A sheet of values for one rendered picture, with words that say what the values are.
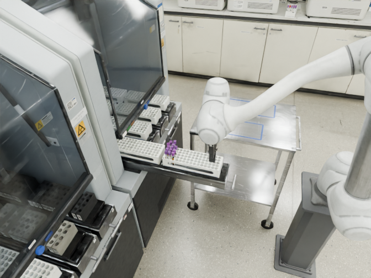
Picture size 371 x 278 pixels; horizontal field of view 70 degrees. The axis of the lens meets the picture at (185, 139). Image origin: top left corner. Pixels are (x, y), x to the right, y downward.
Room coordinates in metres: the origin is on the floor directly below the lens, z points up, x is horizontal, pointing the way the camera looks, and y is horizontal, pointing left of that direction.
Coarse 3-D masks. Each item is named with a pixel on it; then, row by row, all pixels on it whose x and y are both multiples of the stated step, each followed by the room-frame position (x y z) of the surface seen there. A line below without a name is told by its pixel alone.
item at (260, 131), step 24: (264, 120) 1.29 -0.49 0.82; (288, 120) 1.28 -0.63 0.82; (192, 144) 1.20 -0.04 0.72; (264, 144) 1.08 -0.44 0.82; (288, 144) 1.07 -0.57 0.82; (240, 168) 1.39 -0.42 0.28; (264, 168) 1.38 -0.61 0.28; (288, 168) 1.02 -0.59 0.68; (192, 192) 1.20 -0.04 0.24; (216, 192) 1.17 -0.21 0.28; (240, 192) 1.16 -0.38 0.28; (264, 192) 1.15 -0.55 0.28
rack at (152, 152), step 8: (120, 144) 1.06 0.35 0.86; (128, 144) 1.06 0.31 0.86; (136, 144) 1.07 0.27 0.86; (144, 144) 1.06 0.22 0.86; (152, 144) 1.06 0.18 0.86; (160, 144) 1.05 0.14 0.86; (120, 152) 1.04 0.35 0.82; (128, 152) 1.00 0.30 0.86; (136, 152) 0.99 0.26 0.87; (144, 152) 0.99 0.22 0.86; (152, 152) 0.99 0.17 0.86; (160, 152) 0.99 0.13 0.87; (144, 160) 0.98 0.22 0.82; (152, 160) 0.99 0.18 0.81; (160, 160) 0.97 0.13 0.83
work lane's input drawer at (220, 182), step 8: (128, 160) 1.00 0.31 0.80; (136, 160) 0.98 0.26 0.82; (136, 168) 0.97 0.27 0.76; (144, 168) 0.96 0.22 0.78; (152, 168) 0.94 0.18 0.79; (160, 168) 0.93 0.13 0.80; (168, 168) 0.92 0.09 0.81; (176, 168) 0.92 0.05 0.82; (224, 168) 0.91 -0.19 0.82; (168, 176) 0.91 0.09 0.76; (176, 176) 0.90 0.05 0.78; (184, 176) 0.89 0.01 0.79; (192, 176) 0.87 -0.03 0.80; (200, 176) 0.87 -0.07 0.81; (208, 176) 0.86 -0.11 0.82; (224, 176) 0.86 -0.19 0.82; (208, 184) 0.85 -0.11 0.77; (216, 184) 0.83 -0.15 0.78; (224, 184) 0.82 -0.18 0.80; (232, 184) 0.85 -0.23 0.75
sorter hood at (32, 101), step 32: (0, 64) 0.76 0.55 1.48; (0, 96) 0.64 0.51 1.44; (32, 96) 0.68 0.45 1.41; (0, 128) 0.54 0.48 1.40; (32, 128) 0.61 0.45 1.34; (64, 128) 0.71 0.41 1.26; (0, 160) 0.49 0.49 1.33; (32, 160) 0.56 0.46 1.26; (64, 160) 0.66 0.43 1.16; (0, 192) 0.45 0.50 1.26; (32, 192) 0.52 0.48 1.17; (64, 192) 0.61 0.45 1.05; (0, 224) 0.40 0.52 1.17; (32, 224) 0.46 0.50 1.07; (0, 256) 0.35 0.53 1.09; (32, 256) 0.40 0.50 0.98
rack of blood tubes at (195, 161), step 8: (184, 152) 0.98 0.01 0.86; (192, 152) 0.99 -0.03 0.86; (200, 152) 0.98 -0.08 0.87; (168, 160) 0.93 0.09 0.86; (176, 160) 0.94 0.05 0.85; (184, 160) 0.93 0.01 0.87; (192, 160) 0.93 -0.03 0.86; (200, 160) 0.94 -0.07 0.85; (208, 160) 0.92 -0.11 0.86; (216, 160) 0.92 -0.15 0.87; (184, 168) 0.90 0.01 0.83; (192, 168) 0.92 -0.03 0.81; (200, 168) 0.88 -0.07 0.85; (208, 168) 0.87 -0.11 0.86; (216, 168) 0.87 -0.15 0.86; (216, 176) 0.85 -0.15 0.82
